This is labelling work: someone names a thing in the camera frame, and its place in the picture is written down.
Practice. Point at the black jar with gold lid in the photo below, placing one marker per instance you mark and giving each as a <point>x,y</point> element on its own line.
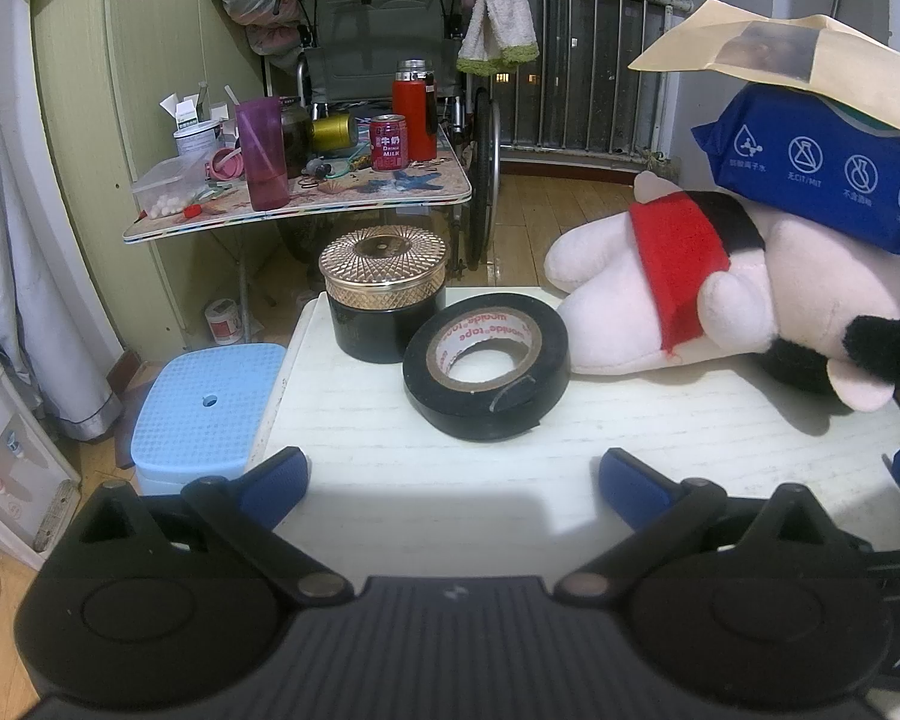
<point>375,330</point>

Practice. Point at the beige paper envelope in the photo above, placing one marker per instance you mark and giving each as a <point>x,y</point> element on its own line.
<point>870,82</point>

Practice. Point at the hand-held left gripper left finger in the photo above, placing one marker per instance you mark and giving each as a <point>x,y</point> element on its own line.
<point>274,484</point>

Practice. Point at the black electrical tape roll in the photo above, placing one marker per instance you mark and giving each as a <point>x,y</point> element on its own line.
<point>420,382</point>

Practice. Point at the white plush toy red shirt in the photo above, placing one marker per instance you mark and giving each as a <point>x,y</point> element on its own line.
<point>630,330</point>

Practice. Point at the grey wheelchair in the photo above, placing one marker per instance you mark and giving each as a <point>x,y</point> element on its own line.
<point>375,37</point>

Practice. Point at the red thermos bottle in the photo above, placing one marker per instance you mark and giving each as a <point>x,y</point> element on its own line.
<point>412,120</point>

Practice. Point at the purple plastic cup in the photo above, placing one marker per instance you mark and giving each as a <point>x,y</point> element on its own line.
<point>262,165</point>

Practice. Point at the clear plastic food container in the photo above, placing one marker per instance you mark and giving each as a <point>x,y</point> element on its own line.
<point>169,191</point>

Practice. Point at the red drink can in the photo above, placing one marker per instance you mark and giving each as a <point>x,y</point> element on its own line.
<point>388,150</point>

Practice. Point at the folding table with starfish print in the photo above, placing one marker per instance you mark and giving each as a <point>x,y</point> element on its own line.
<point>390,191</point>

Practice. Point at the dark plant pot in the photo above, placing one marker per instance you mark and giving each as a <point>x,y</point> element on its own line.
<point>656,161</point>

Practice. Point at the dark glass jar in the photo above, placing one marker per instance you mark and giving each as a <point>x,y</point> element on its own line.
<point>296,142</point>

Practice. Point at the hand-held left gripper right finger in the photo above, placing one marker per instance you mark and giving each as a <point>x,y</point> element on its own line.
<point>634,491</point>

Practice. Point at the metal window railing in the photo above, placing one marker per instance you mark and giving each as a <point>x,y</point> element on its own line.
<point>570,67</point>

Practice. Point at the blue wet wipes pack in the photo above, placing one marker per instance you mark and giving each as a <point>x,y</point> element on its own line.
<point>795,187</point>

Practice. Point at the light blue plastic stool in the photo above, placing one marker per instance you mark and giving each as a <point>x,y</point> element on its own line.
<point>195,420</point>

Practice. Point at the white round tub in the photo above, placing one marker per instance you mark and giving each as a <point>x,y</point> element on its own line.
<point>195,142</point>

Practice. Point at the pink plastic lid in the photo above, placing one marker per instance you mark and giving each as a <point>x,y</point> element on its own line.
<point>221,163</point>

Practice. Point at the white water dispenser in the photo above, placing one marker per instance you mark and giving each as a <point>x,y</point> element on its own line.
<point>7,480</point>

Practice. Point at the small white and red can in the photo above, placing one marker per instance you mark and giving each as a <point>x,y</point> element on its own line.
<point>223,322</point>

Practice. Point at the white towel with green edge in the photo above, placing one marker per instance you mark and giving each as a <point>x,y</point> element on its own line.
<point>502,15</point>

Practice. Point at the white curtain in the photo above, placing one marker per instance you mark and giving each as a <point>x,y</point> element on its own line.
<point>30,277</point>

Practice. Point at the small white carton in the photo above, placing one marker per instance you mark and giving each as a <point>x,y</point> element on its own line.
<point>187,116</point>

